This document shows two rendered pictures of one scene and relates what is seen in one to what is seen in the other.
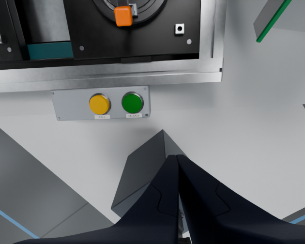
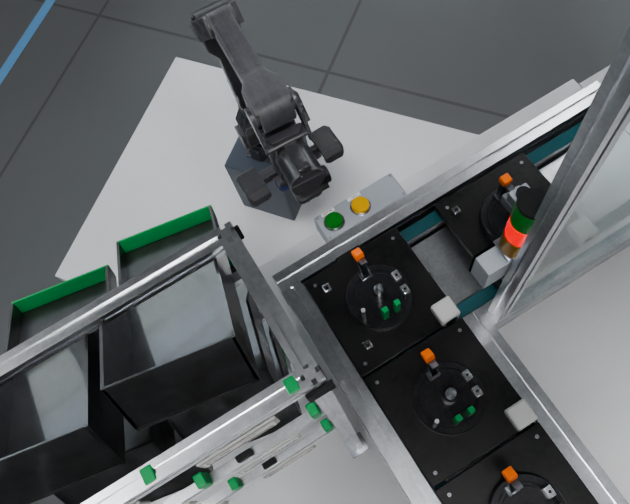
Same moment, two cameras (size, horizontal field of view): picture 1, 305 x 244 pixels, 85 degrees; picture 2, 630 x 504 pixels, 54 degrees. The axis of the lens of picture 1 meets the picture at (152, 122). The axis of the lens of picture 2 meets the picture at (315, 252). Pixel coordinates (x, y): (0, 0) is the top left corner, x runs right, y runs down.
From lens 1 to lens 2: 1.05 m
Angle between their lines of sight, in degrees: 5
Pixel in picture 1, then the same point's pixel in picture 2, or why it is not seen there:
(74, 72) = (393, 219)
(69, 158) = (375, 137)
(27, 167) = (497, 39)
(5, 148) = (555, 53)
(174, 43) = (325, 278)
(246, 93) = not seen: hidden behind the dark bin
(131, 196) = not seen: hidden behind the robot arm
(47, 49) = (424, 225)
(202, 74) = (290, 272)
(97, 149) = (350, 163)
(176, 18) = (333, 294)
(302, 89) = not seen: hidden behind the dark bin
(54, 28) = (432, 246)
